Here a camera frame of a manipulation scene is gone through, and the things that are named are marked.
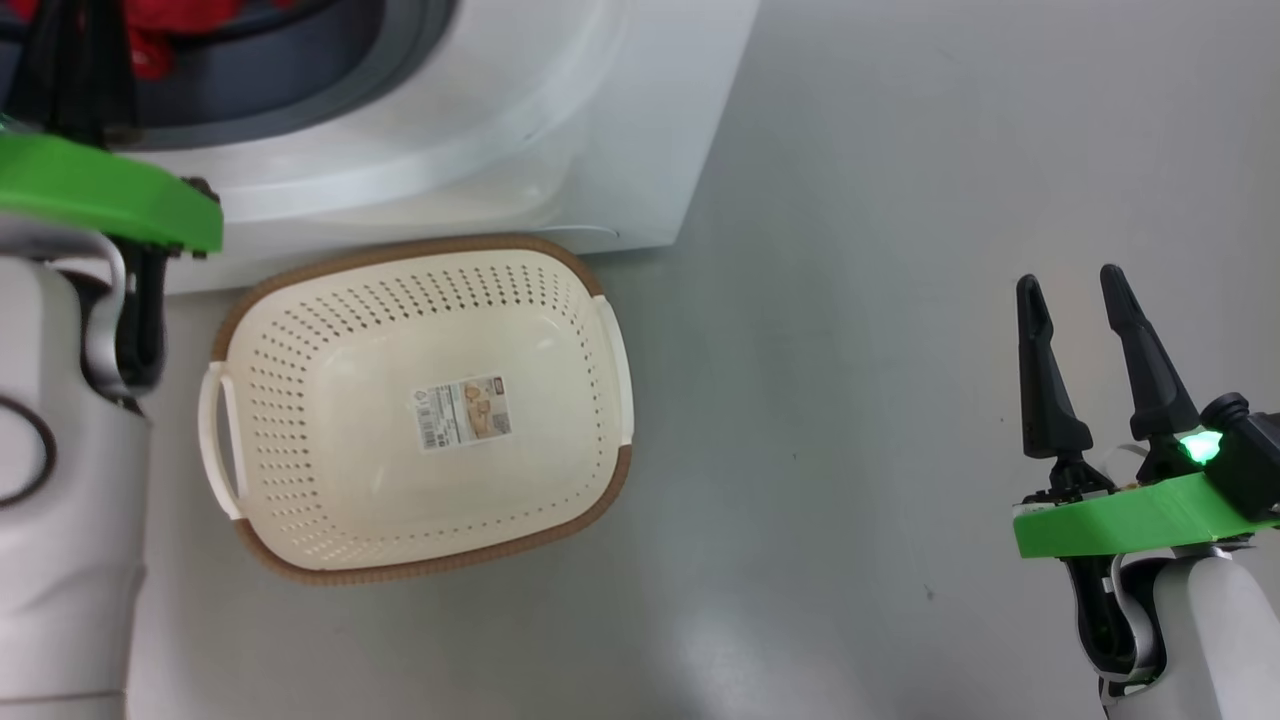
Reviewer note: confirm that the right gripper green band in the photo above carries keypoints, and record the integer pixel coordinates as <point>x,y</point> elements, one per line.
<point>1130,520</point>

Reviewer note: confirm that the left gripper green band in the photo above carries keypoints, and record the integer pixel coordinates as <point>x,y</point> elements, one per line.
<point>100,190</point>

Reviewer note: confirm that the red and white garment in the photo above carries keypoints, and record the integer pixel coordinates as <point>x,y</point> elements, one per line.
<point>200,25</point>

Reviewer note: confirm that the grey rubber door gasket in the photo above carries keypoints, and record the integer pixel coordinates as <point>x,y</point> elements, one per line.
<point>300,90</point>

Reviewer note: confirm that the white front-load washing machine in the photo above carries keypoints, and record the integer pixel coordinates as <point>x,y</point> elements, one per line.
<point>500,120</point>

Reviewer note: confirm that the cream laundry basket brown rim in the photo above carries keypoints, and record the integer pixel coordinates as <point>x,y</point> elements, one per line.
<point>380,480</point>

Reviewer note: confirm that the basket product label sticker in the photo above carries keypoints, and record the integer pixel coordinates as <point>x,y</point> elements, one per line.
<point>462,412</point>

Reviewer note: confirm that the round drain filter cover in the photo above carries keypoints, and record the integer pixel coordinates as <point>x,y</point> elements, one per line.
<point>590,232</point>

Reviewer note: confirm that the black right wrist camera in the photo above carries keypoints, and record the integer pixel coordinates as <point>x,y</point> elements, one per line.
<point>1250,460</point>

